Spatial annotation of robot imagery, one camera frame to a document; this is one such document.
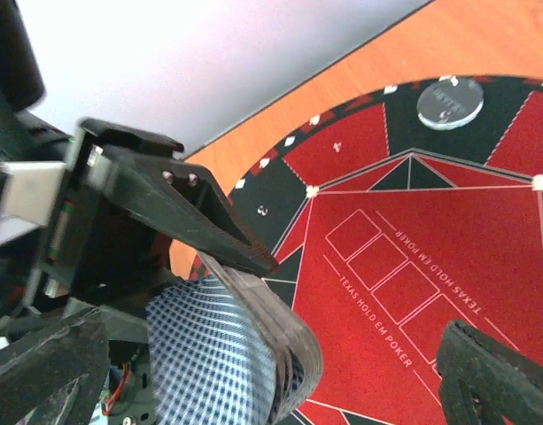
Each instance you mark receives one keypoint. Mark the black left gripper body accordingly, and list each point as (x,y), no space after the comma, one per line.
(106,235)

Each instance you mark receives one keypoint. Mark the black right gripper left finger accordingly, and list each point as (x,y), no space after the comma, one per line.
(55,375)

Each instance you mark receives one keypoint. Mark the round red black poker mat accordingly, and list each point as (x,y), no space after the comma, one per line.
(385,230)

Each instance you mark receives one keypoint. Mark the clear dealer button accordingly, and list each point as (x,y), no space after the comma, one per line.
(450,103)

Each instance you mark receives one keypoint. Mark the grey card deck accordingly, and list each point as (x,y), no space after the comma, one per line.
(225,349)

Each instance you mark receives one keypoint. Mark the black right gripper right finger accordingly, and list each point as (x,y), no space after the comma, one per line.
(484,381)

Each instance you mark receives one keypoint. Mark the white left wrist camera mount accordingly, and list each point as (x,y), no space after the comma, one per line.
(29,190)

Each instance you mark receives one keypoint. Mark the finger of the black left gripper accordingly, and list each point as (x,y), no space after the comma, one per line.
(184,202)

